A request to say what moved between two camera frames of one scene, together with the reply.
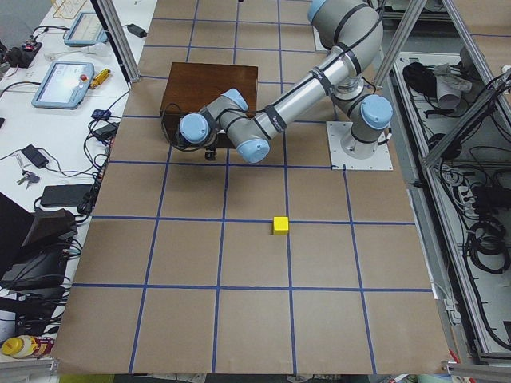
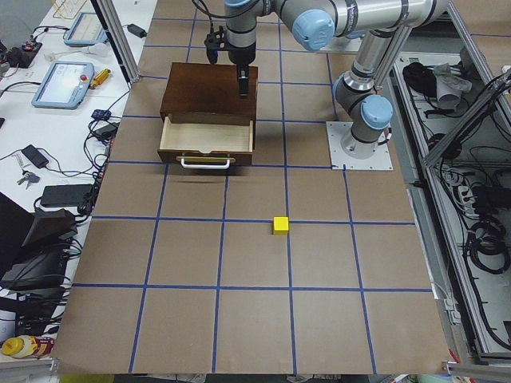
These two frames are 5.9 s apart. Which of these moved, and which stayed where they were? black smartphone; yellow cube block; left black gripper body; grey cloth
Moved: left black gripper body
Stayed: black smartphone; grey cloth; yellow cube block
